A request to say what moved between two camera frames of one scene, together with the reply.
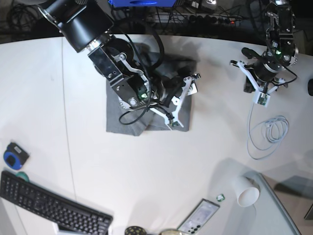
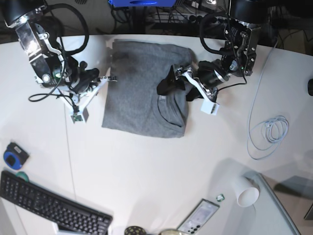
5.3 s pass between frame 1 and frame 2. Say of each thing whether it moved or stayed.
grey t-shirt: moved
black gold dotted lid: stayed
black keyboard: stayed
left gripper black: moved
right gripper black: moved
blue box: stayed
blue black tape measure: stayed
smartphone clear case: stayed
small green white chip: stayed
